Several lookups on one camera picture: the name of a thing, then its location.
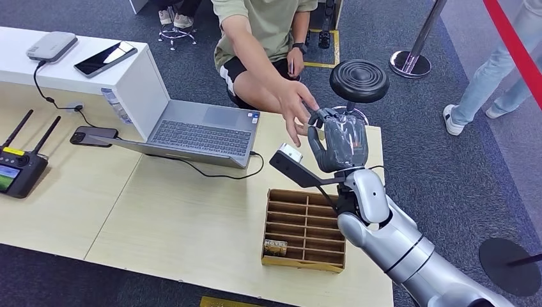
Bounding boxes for black stanchion base with pole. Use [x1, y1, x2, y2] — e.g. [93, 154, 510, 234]
[478, 237, 542, 297]

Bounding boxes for black equipment leg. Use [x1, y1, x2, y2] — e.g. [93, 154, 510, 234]
[306, 0, 336, 51]

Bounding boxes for standing person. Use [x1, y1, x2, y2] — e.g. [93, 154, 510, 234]
[442, 0, 542, 137]

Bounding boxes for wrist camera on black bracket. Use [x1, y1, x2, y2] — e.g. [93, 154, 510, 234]
[269, 143, 346, 189]

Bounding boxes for grey flat power bank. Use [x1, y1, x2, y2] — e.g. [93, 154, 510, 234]
[26, 31, 79, 65]

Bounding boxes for yellow floor tape strip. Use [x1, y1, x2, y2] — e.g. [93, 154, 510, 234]
[199, 295, 265, 307]

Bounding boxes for person's left hand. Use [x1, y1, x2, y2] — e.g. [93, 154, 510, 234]
[286, 49, 306, 80]

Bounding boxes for black laptop power cable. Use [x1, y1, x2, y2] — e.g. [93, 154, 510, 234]
[144, 150, 265, 181]

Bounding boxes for chrome stool base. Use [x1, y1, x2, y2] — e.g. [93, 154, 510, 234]
[157, 24, 198, 52]

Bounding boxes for black power bank cable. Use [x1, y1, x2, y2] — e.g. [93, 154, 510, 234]
[32, 59, 97, 129]

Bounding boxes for chrome stanchion post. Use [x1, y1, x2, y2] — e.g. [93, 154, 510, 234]
[389, 0, 447, 80]

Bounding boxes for grey open laptop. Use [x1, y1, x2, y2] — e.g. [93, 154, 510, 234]
[86, 99, 261, 170]

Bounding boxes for brown slotted card box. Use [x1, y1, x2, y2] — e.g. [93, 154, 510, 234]
[260, 188, 347, 274]

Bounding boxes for person's right hand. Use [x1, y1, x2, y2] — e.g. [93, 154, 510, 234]
[277, 80, 320, 148]

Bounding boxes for person's feet in pale shoes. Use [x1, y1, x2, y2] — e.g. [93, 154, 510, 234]
[157, 0, 202, 30]

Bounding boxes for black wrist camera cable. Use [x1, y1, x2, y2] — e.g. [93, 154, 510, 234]
[315, 185, 341, 214]

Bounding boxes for red barrier belt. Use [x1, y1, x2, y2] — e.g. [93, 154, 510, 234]
[483, 0, 542, 111]

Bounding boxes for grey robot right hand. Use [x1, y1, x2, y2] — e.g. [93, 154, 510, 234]
[307, 107, 369, 173]

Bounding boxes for yellow floor tape square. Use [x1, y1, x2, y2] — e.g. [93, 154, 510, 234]
[302, 28, 341, 70]

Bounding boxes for black smartphone with camera bump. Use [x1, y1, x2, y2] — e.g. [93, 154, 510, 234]
[69, 125, 120, 148]

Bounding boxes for black remote controller with antennas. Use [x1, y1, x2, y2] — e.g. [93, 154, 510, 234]
[0, 109, 62, 200]

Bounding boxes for black round stool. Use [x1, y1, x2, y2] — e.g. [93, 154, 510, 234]
[329, 59, 390, 126]

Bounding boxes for white desk riser box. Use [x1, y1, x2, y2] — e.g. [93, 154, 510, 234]
[0, 26, 171, 141]

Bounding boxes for smartphone with glossy dark screen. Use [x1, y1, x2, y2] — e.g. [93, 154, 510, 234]
[74, 40, 139, 80]

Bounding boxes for printed label sticker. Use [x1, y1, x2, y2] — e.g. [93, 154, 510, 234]
[100, 88, 134, 126]

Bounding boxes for seated person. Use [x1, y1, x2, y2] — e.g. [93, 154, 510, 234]
[210, 0, 320, 148]

